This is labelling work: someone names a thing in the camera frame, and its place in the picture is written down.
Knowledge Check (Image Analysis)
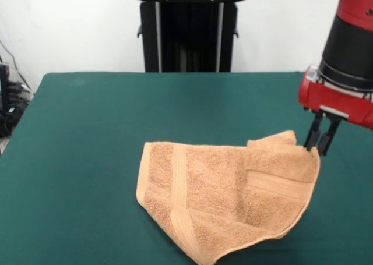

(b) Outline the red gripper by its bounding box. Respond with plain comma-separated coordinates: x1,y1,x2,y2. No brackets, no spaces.
297,72,373,157

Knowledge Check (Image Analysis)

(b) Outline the tan terry towel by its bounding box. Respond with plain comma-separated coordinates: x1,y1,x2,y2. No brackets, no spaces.
135,130,321,265

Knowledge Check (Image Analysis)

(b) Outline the dark green table cloth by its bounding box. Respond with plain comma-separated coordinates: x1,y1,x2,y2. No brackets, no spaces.
0,71,373,265

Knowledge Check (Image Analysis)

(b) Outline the black upright device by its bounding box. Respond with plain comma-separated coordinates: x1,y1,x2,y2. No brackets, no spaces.
0,62,10,114

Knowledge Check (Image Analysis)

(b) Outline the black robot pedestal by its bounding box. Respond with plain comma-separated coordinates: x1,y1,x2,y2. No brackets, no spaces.
127,0,253,73

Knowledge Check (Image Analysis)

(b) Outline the black cable bundle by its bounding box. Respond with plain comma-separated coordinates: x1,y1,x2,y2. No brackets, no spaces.
0,100,30,139

